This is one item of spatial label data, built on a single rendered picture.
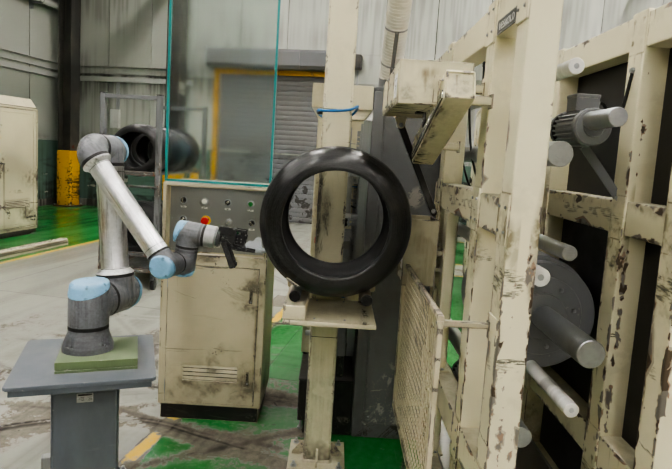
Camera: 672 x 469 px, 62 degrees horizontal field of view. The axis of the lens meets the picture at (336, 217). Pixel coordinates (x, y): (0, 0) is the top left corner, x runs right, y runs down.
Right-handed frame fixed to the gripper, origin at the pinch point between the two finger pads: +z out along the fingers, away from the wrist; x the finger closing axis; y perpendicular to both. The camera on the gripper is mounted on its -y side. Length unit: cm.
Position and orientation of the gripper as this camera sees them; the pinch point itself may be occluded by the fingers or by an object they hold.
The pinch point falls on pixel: (264, 252)
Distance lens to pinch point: 228.3
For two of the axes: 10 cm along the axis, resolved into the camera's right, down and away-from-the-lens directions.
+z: 9.8, 1.9, 0.2
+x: 0.0, -1.1, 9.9
